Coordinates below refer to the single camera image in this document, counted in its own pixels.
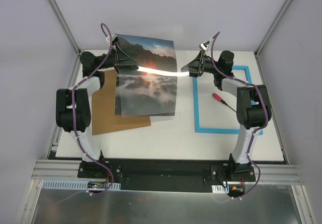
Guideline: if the white cable duct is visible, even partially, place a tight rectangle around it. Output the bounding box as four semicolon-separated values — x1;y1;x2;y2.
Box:
211;185;229;194
42;180;110;191

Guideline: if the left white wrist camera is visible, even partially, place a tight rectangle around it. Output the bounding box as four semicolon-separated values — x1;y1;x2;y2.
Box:
106;34;118;45

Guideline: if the left aluminium corner post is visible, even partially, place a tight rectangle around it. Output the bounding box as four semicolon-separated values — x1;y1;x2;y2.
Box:
47;0;81;55

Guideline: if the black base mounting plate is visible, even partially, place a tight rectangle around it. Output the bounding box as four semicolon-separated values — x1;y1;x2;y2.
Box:
87;159;256;193

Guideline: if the blue picture frame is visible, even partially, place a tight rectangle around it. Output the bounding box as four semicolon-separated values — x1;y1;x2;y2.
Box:
192;65;252;135

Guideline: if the brown frame backing board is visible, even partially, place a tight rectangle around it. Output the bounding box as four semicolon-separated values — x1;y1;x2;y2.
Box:
92;70;151;135

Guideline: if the sunset seascape photo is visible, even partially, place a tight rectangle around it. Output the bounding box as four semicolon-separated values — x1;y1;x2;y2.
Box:
114;34;178;116

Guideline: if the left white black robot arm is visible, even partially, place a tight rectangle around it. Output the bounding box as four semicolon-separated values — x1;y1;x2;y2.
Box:
55;42;138;178

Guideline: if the aluminium corner post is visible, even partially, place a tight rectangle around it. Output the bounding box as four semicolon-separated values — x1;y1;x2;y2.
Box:
47;0;81;55
254;0;294;58

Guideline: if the front aluminium rail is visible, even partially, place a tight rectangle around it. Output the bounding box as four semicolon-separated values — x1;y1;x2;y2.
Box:
32;159;304;185

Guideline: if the right aluminium corner post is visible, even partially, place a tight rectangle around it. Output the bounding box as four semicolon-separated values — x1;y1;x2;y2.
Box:
254;0;294;58

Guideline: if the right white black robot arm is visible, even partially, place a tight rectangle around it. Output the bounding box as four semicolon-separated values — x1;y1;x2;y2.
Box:
181;50;272;182

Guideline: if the right white cable duct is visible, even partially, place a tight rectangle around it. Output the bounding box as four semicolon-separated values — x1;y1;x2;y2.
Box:
211;185;229;194

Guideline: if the red handled screwdriver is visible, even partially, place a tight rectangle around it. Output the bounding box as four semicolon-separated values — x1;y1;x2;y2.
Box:
212;93;236;113

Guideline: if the left white cable duct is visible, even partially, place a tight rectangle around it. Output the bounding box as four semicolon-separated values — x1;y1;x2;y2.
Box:
42;180;110;191

